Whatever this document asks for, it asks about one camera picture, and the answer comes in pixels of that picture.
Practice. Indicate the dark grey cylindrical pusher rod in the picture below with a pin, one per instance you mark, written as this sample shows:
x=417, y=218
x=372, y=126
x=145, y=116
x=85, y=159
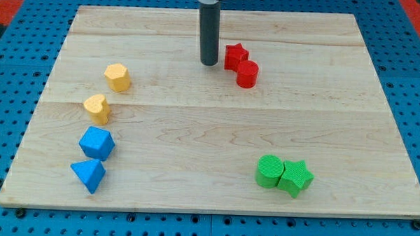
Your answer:
x=209, y=24

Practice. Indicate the red star block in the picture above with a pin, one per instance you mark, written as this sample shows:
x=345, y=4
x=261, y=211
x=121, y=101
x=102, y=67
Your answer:
x=234, y=55

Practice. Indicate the green star block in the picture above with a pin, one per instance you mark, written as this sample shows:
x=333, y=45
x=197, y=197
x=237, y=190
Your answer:
x=295, y=177

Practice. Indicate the red cylinder block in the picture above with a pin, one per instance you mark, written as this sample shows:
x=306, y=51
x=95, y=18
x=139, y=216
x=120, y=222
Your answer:
x=247, y=73

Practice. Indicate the yellow hexagon block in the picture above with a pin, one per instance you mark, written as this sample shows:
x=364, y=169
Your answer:
x=117, y=77

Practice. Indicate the light wooden board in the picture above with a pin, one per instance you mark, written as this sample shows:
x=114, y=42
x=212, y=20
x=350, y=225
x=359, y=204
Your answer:
x=188, y=138

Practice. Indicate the yellow heart block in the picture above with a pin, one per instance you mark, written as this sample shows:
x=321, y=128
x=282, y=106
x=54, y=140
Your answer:
x=98, y=109

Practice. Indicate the green cylinder block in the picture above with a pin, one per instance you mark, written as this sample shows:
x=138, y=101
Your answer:
x=269, y=171

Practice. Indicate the blue cube block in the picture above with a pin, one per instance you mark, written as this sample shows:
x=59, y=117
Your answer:
x=97, y=143

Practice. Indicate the blue triangle block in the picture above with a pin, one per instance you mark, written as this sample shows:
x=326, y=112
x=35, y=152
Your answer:
x=90, y=172

